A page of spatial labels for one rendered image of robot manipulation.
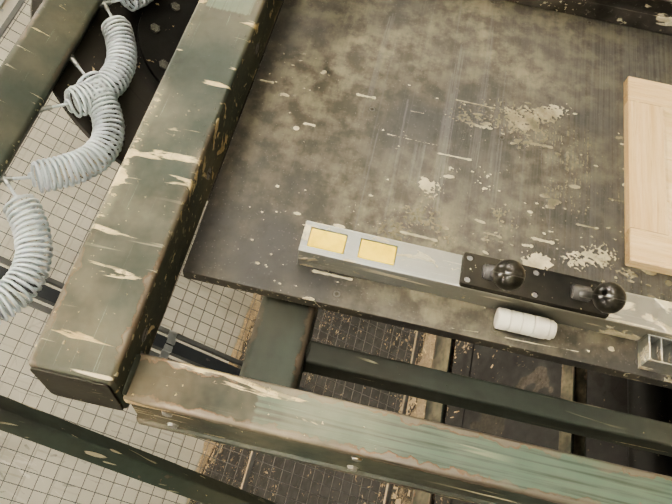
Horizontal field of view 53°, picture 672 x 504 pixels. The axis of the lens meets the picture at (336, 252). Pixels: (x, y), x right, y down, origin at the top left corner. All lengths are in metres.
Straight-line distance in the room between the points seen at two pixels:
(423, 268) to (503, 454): 0.26
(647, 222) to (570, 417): 0.32
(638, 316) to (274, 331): 0.49
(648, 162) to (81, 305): 0.86
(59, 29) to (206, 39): 0.58
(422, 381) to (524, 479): 0.20
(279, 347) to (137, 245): 0.23
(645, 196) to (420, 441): 0.54
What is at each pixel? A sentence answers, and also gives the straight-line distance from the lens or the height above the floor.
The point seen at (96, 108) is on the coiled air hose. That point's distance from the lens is 1.52.
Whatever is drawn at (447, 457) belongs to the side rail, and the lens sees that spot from 0.82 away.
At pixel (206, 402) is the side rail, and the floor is 1.77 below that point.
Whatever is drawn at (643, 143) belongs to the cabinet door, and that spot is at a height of 1.29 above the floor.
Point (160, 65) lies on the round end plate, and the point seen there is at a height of 1.93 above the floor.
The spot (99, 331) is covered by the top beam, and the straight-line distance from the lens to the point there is 0.82.
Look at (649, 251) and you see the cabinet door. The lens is 1.08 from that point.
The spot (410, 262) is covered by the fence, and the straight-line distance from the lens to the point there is 0.92.
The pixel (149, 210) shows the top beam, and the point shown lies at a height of 1.91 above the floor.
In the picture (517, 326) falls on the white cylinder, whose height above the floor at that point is 1.45.
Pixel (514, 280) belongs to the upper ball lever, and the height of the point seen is 1.55.
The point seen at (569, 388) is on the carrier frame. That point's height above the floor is 0.18.
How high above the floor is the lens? 2.05
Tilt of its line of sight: 24 degrees down
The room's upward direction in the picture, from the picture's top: 61 degrees counter-clockwise
